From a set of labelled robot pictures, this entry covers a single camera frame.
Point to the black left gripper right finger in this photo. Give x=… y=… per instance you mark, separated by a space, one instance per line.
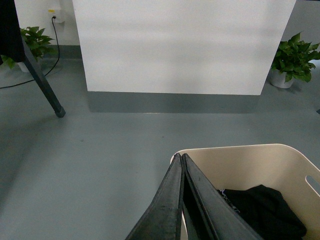
x=207 y=216

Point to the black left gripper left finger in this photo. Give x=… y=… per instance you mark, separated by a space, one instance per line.
x=162 y=219

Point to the left potted green plant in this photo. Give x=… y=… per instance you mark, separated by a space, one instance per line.
x=38 y=43

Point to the black hanging garment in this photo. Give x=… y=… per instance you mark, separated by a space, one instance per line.
x=11 y=42

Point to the black clothes rack leg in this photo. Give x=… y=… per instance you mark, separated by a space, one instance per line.
x=37 y=74

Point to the white wall outlet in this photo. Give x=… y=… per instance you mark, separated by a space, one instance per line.
x=55 y=10

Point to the potted green plant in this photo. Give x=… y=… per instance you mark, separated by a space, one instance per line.
x=293 y=61
x=38 y=43

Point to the beige plastic laundry hamper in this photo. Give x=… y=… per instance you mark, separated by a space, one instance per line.
x=277 y=166

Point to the black printed t-shirt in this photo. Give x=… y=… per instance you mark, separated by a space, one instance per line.
x=266 y=211

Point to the right potted green plant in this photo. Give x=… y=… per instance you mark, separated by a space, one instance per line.
x=293 y=61

